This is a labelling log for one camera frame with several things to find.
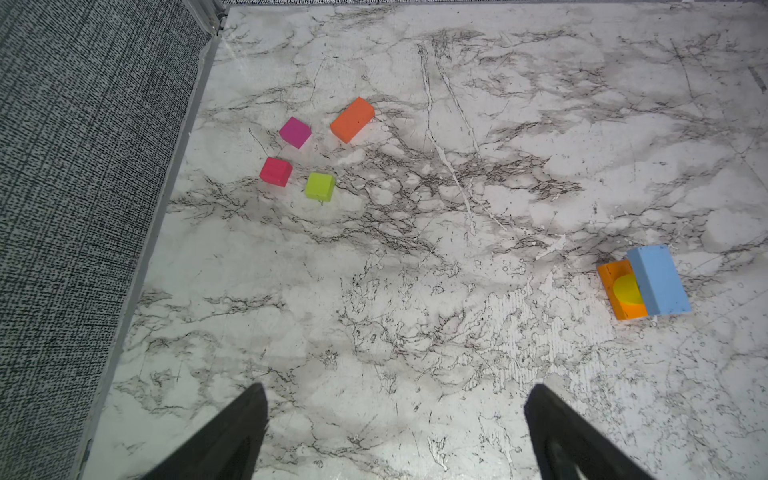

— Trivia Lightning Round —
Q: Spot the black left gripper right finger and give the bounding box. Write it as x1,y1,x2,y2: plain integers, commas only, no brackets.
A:
524,384,652,480

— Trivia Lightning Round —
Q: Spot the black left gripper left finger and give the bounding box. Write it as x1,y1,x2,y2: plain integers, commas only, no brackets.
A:
144,383,268,479

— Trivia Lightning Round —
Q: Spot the yellow wood cylinder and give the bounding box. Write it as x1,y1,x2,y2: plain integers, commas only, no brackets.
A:
612,273,644,305

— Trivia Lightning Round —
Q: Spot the orange wood block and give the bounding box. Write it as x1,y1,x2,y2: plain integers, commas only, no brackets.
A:
597,260,648,321

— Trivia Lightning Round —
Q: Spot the light blue wood block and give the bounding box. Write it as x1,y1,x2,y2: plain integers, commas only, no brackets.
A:
627,245,692,316

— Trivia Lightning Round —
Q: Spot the lime green wood cube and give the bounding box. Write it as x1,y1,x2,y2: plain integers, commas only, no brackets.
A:
305,172,335,202

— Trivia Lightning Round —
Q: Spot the orange-red rectangular wood block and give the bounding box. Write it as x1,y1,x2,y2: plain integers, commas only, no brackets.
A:
330,97,375,143

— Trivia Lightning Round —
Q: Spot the pink wood cube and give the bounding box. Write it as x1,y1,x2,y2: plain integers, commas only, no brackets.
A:
259,157,293,187

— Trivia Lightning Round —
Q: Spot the purple wood cube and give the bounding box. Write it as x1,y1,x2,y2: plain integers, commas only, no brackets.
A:
279,117,312,149

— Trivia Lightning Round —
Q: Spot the aluminium corner post left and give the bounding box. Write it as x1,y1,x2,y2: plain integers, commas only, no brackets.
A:
183,0,227,36

